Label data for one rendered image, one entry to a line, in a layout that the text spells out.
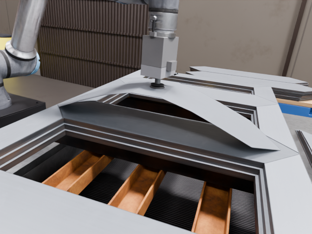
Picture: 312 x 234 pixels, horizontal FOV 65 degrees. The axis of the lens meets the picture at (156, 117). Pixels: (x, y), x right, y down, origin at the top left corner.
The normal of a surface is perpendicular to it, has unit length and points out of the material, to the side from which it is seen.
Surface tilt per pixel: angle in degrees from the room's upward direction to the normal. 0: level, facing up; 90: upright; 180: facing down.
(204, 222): 0
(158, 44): 90
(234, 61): 90
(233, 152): 0
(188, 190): 0
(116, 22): 90
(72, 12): 90
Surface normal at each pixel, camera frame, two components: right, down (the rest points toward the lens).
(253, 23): -0.42, 0.31
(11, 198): 0.07, -0.92
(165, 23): 0.18, 0.39
